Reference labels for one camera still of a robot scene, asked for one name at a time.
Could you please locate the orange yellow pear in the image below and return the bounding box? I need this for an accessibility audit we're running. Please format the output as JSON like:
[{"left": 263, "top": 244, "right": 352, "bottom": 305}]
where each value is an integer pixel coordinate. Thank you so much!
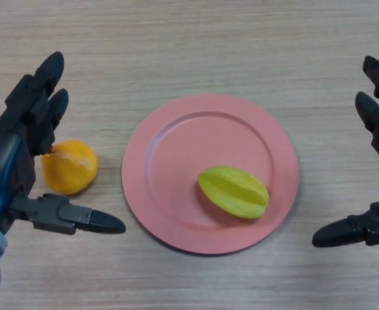
[{"left": 40, "top": 138, "right": 99, "bottom": 196}]

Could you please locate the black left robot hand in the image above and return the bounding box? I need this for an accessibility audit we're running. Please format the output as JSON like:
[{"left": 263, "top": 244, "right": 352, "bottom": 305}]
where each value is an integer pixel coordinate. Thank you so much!
[{"left": 0, "top": 51, "right": 127, "bottom": 235}]

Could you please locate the pink round plate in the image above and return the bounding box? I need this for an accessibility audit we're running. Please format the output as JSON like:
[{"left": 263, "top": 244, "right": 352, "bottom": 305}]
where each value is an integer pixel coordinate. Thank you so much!
[{"left": 121, "top": 93, "right": 299, "bottom": 257}]

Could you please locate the yellow green starfruit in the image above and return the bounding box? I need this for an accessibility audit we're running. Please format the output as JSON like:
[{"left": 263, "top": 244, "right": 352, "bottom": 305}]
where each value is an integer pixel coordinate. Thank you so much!
[{"left": 197, "top": 165, "right": 270, "bottom": 220}]

